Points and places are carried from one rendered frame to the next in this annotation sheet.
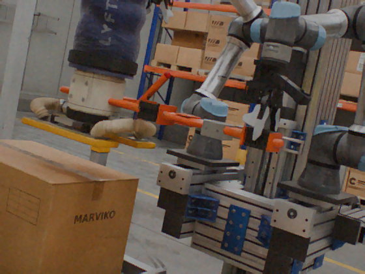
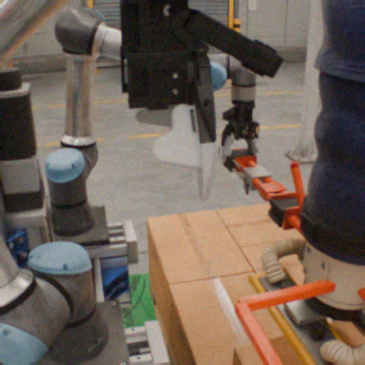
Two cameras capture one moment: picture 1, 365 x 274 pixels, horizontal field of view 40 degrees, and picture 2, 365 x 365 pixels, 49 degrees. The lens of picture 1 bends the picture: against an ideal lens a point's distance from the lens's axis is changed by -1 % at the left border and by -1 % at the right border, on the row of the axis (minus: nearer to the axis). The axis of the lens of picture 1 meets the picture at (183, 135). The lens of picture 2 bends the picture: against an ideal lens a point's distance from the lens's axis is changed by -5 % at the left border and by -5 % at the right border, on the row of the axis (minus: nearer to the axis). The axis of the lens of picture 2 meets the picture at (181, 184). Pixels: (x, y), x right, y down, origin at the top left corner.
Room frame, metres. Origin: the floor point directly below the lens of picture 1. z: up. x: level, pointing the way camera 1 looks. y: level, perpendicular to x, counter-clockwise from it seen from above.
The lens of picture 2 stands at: (2.36, 0.50, 1.71)
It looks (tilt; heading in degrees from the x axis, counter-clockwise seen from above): 26 degrees down; 223
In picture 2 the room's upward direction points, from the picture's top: straight up
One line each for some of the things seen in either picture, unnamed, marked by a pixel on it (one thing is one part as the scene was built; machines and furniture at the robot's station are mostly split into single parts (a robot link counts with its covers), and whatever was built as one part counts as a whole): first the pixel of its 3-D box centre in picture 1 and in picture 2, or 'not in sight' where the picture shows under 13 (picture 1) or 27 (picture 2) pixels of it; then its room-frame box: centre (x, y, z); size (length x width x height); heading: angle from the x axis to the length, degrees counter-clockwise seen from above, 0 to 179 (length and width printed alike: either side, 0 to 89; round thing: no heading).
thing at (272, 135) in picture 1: (261, 139); (240, 159); (1.30, -0.20, 1.20); 0.08 x 0.07 x 0.05; 58
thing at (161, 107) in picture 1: (156, 112); (291, 210); (1.50, 0.09, 1.20); 0.10 x 0.08 x 0.06; 148
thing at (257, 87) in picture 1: (266, 83); (242, 119); (1.32, -0.19, 1.35); 0.09 x 0.08 x 0.12; 57
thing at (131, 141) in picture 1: (109, 130); (300, 314); (1.71, 0.25, 1.10); 0.34 x 0.10 x 0.05; 58
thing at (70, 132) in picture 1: (69, 127); not in sight; (1.55, 0.35, 1.10); 0.34 x 0.10 x 0.05; 58
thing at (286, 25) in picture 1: (283, 24); (243, 67); (1.32, -0.20, 1.50); 0.09 x 0.08 x 0.11; 130
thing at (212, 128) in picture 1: (218, 130); (257, 178); (1.38, -0.09, 1.20); 0.07 x 0.07 x 0.04; 58
